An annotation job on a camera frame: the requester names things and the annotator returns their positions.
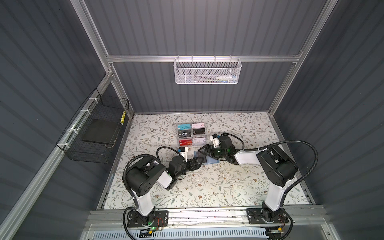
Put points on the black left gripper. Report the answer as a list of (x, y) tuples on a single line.
[(198, 166)]

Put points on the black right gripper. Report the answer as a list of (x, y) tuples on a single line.
[(208, 147)]

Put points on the blue leather card wallet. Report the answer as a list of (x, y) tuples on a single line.
[(210, 161)]

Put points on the clear acrylic card display stand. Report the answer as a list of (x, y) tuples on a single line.
[(193, 136)]

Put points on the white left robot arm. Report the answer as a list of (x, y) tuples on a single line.
[(144, 171)]

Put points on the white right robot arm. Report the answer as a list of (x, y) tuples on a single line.
[(279, 168)]

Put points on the white diamond VIP card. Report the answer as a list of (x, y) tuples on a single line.
[(199, 141)]

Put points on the black gold-line VIP card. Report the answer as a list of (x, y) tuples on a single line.
[(201, 131)]

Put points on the red VIP card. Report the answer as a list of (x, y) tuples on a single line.
[(185, 142)]

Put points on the pink VIP card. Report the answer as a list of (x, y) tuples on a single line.
[(198, 126)]

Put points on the black silver VIP card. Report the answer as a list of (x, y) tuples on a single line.
[(184, 133)]

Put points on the teal VIP card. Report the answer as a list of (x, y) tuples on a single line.
[(184, 127)]

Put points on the pens in white basket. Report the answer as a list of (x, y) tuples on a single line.
[(227, 79)]

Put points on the yellow marker pen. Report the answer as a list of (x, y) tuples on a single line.
[(123, 117)]

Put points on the black pad in basket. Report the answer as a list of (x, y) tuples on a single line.
[(100, 132)]

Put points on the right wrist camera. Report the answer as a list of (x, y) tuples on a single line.
[(215, 140)]

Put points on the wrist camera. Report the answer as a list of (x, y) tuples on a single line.
[(215, 140), (183, 152)]

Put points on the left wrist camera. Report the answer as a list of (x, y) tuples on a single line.
[(183, 152)]

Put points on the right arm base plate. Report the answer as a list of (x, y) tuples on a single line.
[(266, 216)]

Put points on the white wire mesh basket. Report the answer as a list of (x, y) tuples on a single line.
[(186, 69)]

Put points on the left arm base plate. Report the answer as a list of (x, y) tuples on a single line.
[(154, 219)]

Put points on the black wire wall basket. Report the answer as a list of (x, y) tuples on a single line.
[(101, 107)]

